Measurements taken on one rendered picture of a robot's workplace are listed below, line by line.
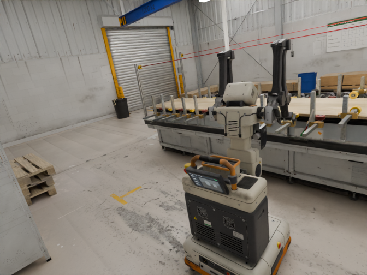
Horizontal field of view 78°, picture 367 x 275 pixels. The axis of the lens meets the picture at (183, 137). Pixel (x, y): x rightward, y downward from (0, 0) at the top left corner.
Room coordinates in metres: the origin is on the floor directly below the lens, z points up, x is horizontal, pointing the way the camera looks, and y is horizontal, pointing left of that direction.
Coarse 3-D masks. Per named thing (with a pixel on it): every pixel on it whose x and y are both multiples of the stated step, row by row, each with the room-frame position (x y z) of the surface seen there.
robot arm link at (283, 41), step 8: (280, 40) 1.59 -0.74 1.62; (272, 48) 1.58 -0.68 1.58; (280, 48) 1.54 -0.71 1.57; (280, 56) 1.54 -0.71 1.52; (280, 64) 1.54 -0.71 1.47; (280, 72) 1.54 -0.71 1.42; (280, 80) 1.53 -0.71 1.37; (272, 88) 1.54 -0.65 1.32; (280, 88) 1.52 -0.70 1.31; (280, 96) 1.50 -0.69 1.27; (280, 104) 1.49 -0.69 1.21
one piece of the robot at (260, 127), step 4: (256, 124) 1.58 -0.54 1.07; (260, 124) 1.66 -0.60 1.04; (264, 124) 1.64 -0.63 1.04; (256, 128) 1.58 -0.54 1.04; (260, 128) 1.57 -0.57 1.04; (264, 128) 1.59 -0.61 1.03; (256, 132) 1.60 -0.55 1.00; (260, 132) 1.54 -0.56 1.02; (264, 132) 1.58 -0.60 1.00; (256, 136) 1.53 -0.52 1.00; (260, 136) 1.55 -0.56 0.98; (264, 136) 1.58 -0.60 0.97; (264, 140) 1.58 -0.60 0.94; (264, 144) 1.58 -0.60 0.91
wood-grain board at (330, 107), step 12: (156, 108) 4.13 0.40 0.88; (168, 108) 3.87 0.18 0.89; (180, 108) 3.65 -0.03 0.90; (192, 108) 3.48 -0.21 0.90; (204, 108) 3.33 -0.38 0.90; (288, 108) 2.54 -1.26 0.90; (300, 108) 2.46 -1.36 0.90; (324, 108) 2.30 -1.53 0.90; (336, 108) 2.23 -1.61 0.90; (348, 108) 2.16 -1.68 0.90
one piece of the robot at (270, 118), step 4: (268, 108) 1.42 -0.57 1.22; (272, 108) 1.41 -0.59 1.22; (268, 112) 1.41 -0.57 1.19; (272, 112) 1.41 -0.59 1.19; (268, 116) 1.41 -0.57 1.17; (272, 116) 1.41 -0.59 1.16; (264, 120) 1.43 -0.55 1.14; (268, 120) 1.41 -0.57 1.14; (272, 120) 1.40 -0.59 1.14; (276, 120) 1.46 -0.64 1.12
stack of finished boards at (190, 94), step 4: (200, 88) 11.19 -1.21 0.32; (204, 88) 10.93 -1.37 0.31; (212, 88) 10.66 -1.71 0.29; (216, 88) 10.87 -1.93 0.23; (188, 92) 10.45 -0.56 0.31; (192, 92) 10.22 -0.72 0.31; (196, 92) 10.00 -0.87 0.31; (204, 92) 10.24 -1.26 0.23; (180, 96) 10.17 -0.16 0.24; (184, 96) 9.99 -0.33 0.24; (188, 96) 9.80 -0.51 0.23; (192, 96) 9.69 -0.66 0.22
